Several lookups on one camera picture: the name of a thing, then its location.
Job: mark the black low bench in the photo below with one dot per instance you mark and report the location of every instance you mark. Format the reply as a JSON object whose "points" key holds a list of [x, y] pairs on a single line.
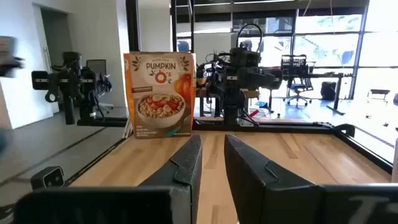
{"points": [[378, 91]]}

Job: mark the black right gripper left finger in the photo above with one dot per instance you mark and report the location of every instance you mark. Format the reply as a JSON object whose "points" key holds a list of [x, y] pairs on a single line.
{"points": [[183, 168]]}

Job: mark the black metal table frame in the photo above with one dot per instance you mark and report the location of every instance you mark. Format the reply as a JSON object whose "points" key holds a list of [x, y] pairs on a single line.
{"points": [[280, 127]]}

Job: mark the person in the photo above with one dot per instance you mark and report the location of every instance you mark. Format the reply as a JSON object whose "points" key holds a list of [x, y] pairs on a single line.
{"points": [[9, 62]]}

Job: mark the black background desk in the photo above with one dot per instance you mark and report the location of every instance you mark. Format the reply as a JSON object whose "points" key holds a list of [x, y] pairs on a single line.
{"points": [[337, 76]]}

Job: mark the blue office chair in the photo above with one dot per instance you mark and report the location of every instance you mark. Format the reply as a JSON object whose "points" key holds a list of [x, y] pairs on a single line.
{"points": [[298, 90]]}

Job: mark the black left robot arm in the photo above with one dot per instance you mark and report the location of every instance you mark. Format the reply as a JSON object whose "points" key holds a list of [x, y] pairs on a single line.
{"points": [[231, 107]]}

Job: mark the orange pumpkin cereal box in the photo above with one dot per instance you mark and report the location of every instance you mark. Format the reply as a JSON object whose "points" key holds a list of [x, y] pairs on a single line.
{"points": [[160, 96]]}

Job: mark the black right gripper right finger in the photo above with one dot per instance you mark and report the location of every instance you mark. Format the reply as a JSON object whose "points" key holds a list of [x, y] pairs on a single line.
{"points": [[248, 174]]}

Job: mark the black background robot arm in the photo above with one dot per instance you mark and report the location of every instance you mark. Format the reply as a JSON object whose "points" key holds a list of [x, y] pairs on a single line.
{"points": [[73, 84]]}

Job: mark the black bag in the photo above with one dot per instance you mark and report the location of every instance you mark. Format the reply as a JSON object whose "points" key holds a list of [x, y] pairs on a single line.
{"points": [[328, 91]]}

